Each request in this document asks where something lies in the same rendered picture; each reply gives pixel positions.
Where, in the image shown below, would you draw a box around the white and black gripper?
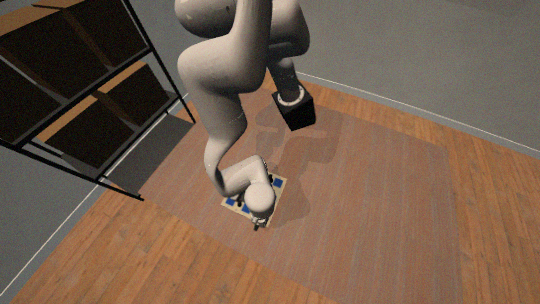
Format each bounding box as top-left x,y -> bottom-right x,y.
251,214 -> 269,231

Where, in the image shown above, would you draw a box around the blue and cream chessboard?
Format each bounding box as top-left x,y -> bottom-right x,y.
221,171 -> 287,227

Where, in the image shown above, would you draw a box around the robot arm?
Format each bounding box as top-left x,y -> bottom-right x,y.
175,0 -> 310,223

